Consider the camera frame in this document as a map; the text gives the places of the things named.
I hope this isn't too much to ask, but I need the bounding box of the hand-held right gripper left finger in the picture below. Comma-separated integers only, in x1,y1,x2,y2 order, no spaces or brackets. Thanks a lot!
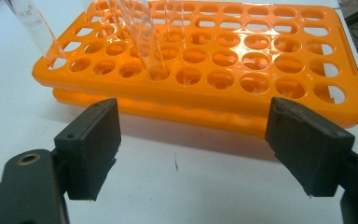
53,98,122,202

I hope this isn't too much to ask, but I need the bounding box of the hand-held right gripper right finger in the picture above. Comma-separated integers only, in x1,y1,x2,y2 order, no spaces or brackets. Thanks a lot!
264,96,356,198

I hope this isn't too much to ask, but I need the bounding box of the orange test tube rack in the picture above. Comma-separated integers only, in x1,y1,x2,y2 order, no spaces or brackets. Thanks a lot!
32,0,358,140

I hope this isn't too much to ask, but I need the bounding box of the glass test tube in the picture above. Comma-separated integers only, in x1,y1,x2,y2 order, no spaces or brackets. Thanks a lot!
83,0,129,41
163,0,186,29
114,0,172,81
4,0,68,68

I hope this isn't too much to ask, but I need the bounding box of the white board sheet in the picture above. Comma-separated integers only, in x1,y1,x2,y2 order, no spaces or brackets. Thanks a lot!
0,0,358,224

